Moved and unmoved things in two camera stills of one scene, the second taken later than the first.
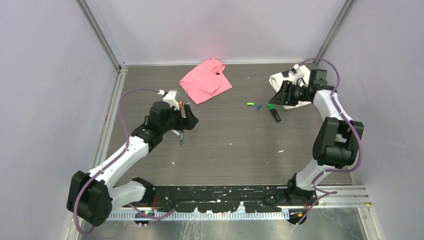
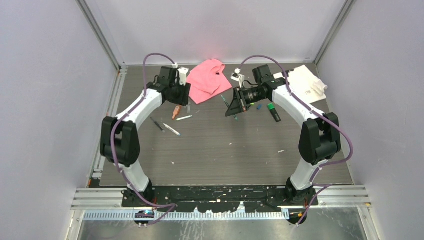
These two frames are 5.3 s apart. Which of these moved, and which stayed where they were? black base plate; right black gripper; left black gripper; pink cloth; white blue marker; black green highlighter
Moved: right black gripper; left black gripper
Stayed: black base plate; white blue marker; black green highlighter; pink cloth
